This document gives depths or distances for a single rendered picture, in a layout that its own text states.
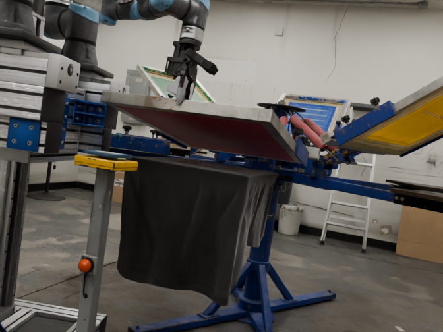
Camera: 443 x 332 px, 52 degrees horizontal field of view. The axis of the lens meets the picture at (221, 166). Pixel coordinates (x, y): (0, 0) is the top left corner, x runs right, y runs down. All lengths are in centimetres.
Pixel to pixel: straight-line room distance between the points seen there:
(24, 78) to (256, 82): 517
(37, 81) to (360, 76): 516
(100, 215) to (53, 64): 43
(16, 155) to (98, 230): 35
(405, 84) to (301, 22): 155
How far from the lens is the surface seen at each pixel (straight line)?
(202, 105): 140
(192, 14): 150
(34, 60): 133
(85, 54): 184
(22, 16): 141
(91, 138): 177
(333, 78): 614
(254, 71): 635
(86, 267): 133
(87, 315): 141
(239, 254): 158
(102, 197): 132
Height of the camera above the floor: 104
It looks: 3 degrees down
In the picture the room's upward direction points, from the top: 8 degrees clockwise
